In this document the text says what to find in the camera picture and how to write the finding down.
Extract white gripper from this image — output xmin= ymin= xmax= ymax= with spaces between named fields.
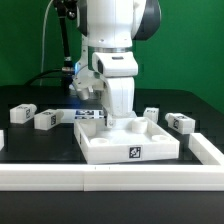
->
xmin=92 ymin=52 xmax=138 ymax=128

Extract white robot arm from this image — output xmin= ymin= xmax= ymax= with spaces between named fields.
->
xmin=73 ymin=0 xmax=161 ymax=128

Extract white sheet with AprilTags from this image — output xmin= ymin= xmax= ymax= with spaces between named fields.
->
xmin=53 ymin=109 xmax=105 ymax=123

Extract white U-shaped obstacle fence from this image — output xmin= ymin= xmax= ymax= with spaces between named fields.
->
xmin=0 ymin=129 xmax=224 ymax=192

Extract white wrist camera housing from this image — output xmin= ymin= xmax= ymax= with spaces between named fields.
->
xmin=73 ymin=66 xmax=99 ymax=100

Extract black cable bundle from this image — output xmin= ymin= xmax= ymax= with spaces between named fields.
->
xmin=23 ymin=67 xmax=74 ymax=87

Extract white cable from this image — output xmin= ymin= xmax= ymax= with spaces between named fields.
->
xmin=39 ymin=0 xmax=55 ymax=87

